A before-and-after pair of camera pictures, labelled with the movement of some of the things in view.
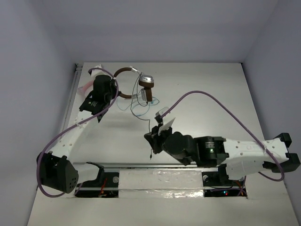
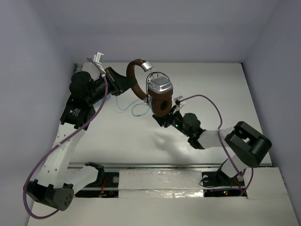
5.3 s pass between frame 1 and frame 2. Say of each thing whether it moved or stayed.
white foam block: stayed
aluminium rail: stayed
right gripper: moved
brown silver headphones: moved
